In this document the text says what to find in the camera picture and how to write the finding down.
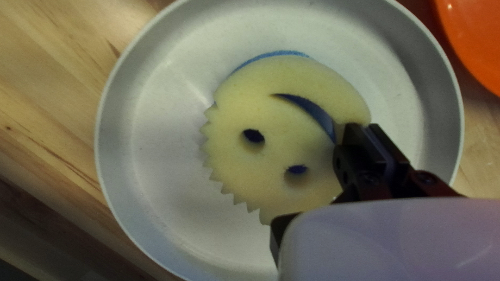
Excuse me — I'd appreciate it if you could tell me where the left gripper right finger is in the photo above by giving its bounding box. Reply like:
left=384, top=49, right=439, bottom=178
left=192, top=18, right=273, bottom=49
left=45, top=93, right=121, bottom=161
left=367, top=123, right=464, bottom=199

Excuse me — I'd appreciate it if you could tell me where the yellow smiling face sponge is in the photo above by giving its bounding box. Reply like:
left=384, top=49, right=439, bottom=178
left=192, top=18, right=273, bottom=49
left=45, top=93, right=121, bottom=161
left=199, top=49, right=372, bottom=226

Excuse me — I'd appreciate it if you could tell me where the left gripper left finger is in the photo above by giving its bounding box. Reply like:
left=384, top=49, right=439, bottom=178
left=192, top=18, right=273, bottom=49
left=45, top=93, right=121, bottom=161
left=269, top=123, right=393, bottom=267

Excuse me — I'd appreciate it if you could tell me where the orange round plate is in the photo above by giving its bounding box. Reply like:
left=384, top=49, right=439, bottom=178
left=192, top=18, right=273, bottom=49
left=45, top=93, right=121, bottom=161
left=432, top=0, right=500, bottom=98

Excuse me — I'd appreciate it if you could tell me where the pale grey round plate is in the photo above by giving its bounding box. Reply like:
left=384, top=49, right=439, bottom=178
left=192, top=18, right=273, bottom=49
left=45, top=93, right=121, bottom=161
left=94, top=0, right=465, bottom=281

